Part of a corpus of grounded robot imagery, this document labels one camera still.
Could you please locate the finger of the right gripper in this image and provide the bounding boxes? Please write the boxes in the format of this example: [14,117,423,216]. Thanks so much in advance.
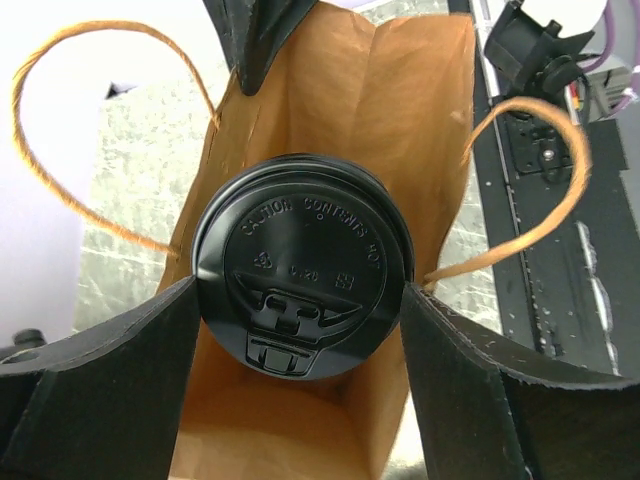
[203,0,317,96]

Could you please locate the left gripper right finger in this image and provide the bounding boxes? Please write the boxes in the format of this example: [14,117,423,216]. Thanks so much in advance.
[400,284,639,479]

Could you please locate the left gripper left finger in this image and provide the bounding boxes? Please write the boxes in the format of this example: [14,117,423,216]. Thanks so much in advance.
[1,277,200,479]

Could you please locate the brown paper bag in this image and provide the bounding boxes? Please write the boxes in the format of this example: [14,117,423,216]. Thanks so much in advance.
[10,0,594,480]

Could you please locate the black plastic cup lid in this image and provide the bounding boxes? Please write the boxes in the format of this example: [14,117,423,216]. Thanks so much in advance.
[191,153,415,381]

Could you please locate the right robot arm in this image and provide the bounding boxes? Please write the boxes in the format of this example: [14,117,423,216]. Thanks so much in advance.
[204,1,594,101]

